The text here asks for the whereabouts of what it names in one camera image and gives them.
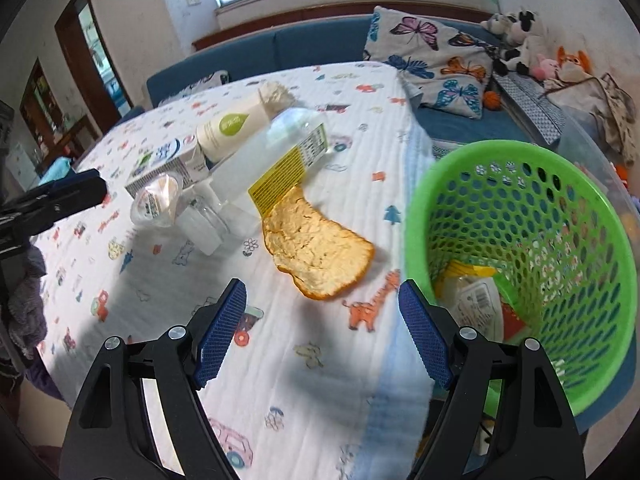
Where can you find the butterfly pillow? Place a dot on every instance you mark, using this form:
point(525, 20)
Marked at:
point(435, 60)

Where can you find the cow plush toy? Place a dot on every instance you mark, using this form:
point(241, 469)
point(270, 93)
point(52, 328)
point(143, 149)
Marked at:
point(525, 35)

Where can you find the small jelly cup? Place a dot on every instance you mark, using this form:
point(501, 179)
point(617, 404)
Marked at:
point(155, 200)

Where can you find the blue sofa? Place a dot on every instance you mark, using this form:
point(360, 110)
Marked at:
point(300, 45)

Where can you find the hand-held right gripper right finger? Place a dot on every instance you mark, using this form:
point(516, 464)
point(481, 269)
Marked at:
point(425, 335)

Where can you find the person's left forearm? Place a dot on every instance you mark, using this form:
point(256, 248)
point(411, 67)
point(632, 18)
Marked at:
point(25, 300)

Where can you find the green plastic basket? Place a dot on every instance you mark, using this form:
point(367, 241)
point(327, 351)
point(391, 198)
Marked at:
point(590, 240)

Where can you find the brown door frame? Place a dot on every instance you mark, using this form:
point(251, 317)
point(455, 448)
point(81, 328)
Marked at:
point(85, 55)

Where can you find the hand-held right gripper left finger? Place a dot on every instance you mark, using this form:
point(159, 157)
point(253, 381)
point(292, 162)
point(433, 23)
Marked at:
point(220, 332)

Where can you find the grey white plush toy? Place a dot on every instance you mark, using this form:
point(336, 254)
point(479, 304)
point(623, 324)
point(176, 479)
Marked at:
point(497, 22)

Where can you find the blue chair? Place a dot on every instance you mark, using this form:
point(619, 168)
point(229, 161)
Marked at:
point(605, 405)

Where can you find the grey patterned box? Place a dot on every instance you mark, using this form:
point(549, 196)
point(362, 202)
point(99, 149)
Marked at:
point(535, 110)

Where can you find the clear box with yellow label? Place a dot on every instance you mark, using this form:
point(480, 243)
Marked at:
point(270, 160)

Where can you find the beige spotted cloth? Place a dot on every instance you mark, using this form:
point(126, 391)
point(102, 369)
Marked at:
point(600, 105)

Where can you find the orange ball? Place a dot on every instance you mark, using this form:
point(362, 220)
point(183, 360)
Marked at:
point(491, 100)

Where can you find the green white milk carton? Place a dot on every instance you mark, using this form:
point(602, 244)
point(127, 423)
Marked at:
point(165, 157)

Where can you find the orange fox plush toy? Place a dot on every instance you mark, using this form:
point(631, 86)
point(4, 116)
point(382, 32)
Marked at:
point(574, 62)

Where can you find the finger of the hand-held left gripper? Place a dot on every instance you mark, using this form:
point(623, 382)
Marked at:
point(70, 195)

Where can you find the pink plush toy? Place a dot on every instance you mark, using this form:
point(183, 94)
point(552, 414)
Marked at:
point(545, 67)

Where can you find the slice of bread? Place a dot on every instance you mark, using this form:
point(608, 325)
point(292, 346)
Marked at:
point(315, 255)

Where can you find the white bottle with green drop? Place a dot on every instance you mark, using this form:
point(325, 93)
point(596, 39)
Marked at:
point(230, 127)

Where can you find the small clear plastic cup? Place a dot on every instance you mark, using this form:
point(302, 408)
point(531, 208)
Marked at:
point(205, 225)

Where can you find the yellow snack packet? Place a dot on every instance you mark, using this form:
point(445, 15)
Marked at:
point(462, 271)

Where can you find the small printed pillow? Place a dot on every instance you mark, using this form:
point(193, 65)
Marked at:
point(205, 85)

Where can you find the clear storage bin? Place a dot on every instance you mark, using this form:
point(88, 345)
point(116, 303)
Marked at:
point(590, 145)

